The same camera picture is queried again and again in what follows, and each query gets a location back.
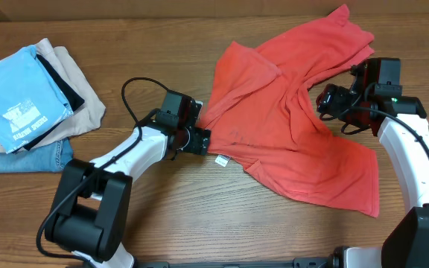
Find red t-shirt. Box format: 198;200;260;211
199;5;380;217

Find light blue folded t-shirt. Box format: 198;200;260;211
0;45;73;153

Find beige folded garment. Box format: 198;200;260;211
0;38;106;154

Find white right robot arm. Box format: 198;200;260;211
316;84;429;267

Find folded blue jeans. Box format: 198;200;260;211
0;138;74;173

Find black folded garment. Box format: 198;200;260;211
23;54;85;150

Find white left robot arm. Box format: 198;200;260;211
36;127;172;267

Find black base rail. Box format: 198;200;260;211
135;257;331;268

